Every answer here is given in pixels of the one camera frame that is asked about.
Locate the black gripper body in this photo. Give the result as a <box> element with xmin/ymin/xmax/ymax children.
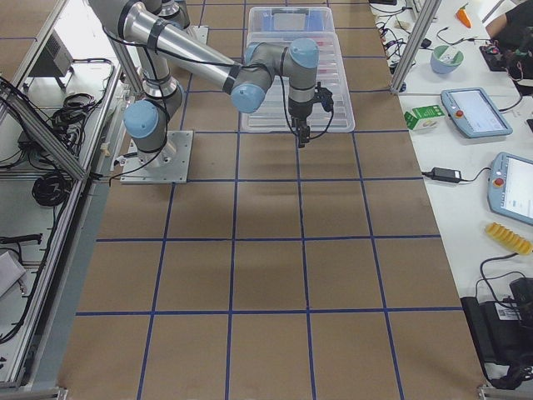
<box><xmin>288</xmin><ymin>99</ymin><xmax>313</xmax><ymax>138</ymax></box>

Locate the clear plastic storage box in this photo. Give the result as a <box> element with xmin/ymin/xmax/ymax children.
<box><xmin>241</xmin><ymin>7</ymin><xmax>355</xmax><ymax>134</ymax></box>

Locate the grey box on shelf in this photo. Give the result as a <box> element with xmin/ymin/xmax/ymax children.
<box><xmin>28</xmin><ymin>30</ymin><xmax>73</xmax><ymax>78</ymax></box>

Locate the green white carton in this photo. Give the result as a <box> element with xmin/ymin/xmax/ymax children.
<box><xmin>404</xmin><ymin>105</ymin><xmax>445</xmax><ymax>131</ymax></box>

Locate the black power adapter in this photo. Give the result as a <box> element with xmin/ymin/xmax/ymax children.
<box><xmin>421</xmin><ymin>167</ymin><xmax>464</xmax><ymax>183</ymax></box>

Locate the light blue green bowl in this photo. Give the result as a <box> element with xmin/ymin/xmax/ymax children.
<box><xmin>430</xmin><ymin>45</ymin><xmax>464</xmax><ymax>75</ymax></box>

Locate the upper blue teach pendant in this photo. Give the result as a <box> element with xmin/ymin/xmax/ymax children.
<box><xmin>441</xmin><ymin>87</ymin><xmax>513</xmax><ymax>139</ymax></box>

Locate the blue teach pendant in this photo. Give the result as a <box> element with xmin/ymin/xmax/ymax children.
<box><xmin>487</xmin><ymin>152</ymin><xmax>532</xmax><ymax>225</ymax></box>
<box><xmin>441</xmin><ymin>87</ymin><xmax>513</xmax><ymax>139</ymax></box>

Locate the orange carrot toy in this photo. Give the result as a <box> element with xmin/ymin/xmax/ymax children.
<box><xmin>455</xmin><ymin>3</ymin><xmax>472</xmax><ymax>28</ymax></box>

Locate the lower blue teach pendant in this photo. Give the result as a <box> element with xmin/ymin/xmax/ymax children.
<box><xmin>487</xmin><ymin>152</ymin><xmax>532</xmax><ymax>225</ymax></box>

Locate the yellow ridged toy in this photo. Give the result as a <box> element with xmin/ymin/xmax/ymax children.
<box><xmin>485</xmin><ymin>222</ymin><xmax>532</xmax><ymax>255</ymax></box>

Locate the person in black shirt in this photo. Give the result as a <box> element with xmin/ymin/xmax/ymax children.
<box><xmin>486</xmin><ymin>0</ymin><xmax>532</xmax><ymax>45</ymax></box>

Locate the black device on table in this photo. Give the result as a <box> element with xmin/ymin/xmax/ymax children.
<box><xmin>461</xmin><ymin>277</ymin><xmax>532</xmax><ymax>390</ymax></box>

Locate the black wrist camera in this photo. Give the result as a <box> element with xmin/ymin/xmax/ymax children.
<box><xmin>315</xmin><ymin>82</ymin><xmax>334</xmax><ymax>113</ymax></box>

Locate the robot arm metal base plate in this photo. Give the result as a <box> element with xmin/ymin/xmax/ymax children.
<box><xmin>119</xmin><ymin>131</ymin><xmax>194</xmax><ymax>184</ymax></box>

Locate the aluminium frame post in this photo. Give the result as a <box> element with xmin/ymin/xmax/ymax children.
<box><xmin>390</xmin><ymin>0</ymin><xmax>441</xmax><ymax>94</ymax></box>

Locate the black cable bundle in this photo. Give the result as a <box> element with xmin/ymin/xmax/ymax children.
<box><xmin>32</xmin><ymin>172</ymin><xmax>70</xmax><ymax>208</ymax></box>

